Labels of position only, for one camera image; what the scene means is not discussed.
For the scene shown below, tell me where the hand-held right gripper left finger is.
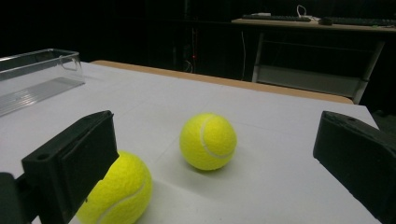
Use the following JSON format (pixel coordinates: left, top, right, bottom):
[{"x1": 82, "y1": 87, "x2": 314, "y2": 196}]
[{"x1": 21, "y1": 110, "x2": 120, "y2": 224}]

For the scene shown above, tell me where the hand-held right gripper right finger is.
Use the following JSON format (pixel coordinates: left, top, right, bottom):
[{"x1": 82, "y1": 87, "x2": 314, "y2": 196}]
[{"x1": 312, "y1": 110, "x2": 396, "y2": 224}]

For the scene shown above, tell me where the yellow tennis ball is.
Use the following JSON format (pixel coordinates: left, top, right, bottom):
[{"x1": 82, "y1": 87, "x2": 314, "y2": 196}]
[
  {"x1": 179, "y1": 112, "x2": 238, "y2": 172},
  {"x1": 76, "y1": 150, "x2": 153, "y2": 224}
]

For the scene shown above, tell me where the clear plastic container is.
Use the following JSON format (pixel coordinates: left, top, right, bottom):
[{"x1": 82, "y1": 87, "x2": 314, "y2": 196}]
[{"x1": 0, "y1": 48, "x2": 86, "y2": 118}]

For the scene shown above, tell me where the white metal stand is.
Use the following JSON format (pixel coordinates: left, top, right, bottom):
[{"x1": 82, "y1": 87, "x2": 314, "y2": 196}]
[{"x1": 232, "y1": 18, "x2": 396, "y2": 105}]

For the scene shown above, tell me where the black keyboard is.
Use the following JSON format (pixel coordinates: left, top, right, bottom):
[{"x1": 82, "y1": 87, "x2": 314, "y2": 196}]
[
  {"x1": 242, "y1": 13, "x2": 312, "y2": 23},
  {"x1": 330, "y1": 17, "x2": 396, "y2": 27}
]

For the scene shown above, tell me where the white looped cable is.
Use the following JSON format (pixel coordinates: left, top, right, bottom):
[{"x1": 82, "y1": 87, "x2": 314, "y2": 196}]
[{"x1": 295, "y1": 4, "x2": 314, "y2": 19}]

